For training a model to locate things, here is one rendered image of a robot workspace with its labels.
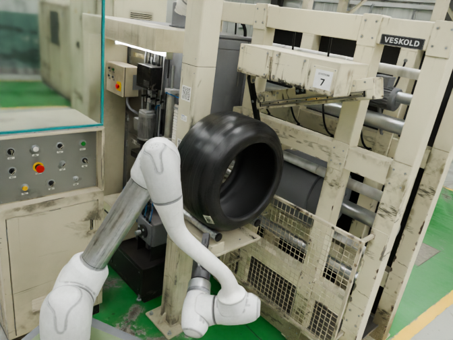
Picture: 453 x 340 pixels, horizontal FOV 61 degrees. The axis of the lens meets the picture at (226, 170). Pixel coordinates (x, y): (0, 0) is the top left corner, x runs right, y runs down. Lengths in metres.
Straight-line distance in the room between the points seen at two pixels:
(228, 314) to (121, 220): 0.51
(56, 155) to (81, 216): 0.38
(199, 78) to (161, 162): 0.86
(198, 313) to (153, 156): 0.60
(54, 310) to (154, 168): 0.56
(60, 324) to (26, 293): 1.05
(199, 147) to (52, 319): 0.87
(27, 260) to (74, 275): 0.81
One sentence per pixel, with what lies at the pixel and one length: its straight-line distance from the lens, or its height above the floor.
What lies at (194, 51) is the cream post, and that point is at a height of 1.72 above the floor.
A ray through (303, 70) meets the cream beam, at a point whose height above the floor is 1.72.
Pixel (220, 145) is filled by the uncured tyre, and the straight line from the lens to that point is 1.68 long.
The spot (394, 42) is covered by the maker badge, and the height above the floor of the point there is 1.89.
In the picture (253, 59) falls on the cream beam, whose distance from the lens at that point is 2.03.
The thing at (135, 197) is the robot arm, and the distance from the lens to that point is 1.40.
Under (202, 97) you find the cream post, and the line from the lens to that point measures 2.01.
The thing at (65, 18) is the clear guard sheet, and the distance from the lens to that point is 2.04.
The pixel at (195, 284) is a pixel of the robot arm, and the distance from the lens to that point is 1.53.
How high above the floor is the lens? 1.89
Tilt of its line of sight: 21 degrees down
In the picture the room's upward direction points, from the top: 8 degrees clockwise
